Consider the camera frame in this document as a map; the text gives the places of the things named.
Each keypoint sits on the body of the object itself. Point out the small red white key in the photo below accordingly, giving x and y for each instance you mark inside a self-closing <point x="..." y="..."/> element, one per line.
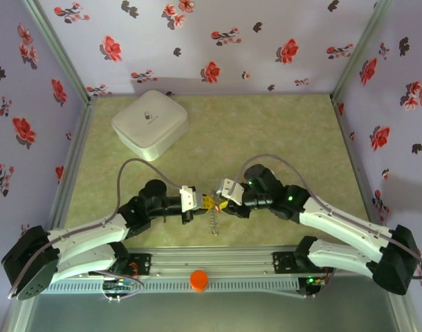
<point x="217" y="207"/>

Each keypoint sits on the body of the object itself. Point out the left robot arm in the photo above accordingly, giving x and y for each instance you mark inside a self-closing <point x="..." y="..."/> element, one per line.
<point x="86" y="237"/>

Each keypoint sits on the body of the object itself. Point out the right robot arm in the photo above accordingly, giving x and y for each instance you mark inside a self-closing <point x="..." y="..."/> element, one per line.
<point x="342" y="228"/>

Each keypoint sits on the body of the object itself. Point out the orange round cap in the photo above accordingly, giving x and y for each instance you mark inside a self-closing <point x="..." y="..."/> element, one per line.
<point x="199" y="281"/>

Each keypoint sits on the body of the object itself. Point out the white zippered case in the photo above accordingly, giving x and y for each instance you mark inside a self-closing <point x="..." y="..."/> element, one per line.
<point x="150" y="124"/>

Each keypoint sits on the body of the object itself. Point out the left circuit board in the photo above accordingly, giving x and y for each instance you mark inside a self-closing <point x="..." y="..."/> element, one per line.
<point x="119" y="285"/>

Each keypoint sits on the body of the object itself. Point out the circuit board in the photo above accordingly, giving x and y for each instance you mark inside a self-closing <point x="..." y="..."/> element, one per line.
<point x="119" y="285"/>
<point x="313" y="283"/>

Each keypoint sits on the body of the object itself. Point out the right circuit board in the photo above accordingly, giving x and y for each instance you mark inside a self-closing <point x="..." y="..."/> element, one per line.
<point x="313" y="283"/>

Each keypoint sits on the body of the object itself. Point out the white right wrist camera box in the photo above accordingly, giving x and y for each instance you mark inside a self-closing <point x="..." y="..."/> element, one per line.
<point x="231" y="190"/>

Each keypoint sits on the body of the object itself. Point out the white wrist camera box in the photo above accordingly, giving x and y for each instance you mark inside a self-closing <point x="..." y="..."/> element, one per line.
<point x="231" y="190"/>
<point x="188" y="198"/>

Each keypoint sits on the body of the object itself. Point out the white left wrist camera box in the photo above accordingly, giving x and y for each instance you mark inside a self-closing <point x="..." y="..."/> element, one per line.
<point x="188" y="198"/>

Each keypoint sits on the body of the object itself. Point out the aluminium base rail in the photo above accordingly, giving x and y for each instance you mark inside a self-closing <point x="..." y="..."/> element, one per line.
<point x="211" y="261"/>

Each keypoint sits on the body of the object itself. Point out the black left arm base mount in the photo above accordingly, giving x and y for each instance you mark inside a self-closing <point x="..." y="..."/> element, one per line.
<point x="142" y="264"/>

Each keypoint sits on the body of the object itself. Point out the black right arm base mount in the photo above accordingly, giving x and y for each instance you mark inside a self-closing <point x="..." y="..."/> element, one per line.
<point x="283" y="263"/>

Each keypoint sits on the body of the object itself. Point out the aluminium frame rail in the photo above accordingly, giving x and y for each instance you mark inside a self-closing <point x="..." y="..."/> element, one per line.
<point x="72" y="166"/>
<point x="356" y="162"/>

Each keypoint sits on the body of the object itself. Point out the aluminium frame post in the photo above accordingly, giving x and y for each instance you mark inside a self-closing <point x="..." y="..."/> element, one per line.
<point x="59" y="52"/>
<point x="363" y="48"/>

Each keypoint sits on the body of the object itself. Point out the aluminium frame bar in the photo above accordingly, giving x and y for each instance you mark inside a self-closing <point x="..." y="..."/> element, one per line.
<point x="15" y="320"/>
<point x="403" y="311"/>

